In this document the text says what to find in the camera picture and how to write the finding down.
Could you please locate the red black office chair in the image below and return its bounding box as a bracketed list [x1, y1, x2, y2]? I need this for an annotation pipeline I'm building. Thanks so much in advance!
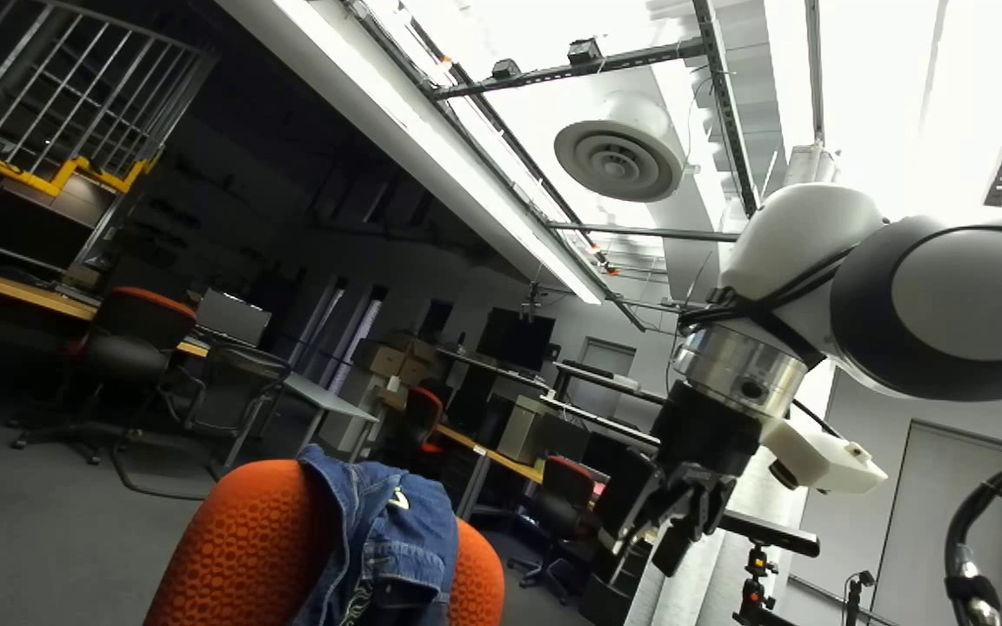
[9, 287, 199, 468]

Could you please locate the grey door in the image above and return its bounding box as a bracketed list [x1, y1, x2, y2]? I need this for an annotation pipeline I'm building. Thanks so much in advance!
[873, 420, 1002, 626]

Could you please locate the blue denim jacket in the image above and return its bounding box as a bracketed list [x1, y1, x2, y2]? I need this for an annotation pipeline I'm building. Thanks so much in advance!
[292, 445, 459, 626]

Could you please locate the orange fabric chair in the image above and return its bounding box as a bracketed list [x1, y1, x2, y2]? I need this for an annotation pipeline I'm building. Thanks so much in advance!
[143, 457, 509, 626]

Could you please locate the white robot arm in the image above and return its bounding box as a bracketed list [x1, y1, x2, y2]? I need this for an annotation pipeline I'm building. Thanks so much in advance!
[635, 181, 1002, 573]

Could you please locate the round ceiling air vent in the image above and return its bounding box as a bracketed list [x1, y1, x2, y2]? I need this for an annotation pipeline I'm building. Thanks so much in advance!
[553, 123, 680, 202]

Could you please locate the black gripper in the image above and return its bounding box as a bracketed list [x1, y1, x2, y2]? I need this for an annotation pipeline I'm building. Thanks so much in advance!
[617, 382, 762, 577]

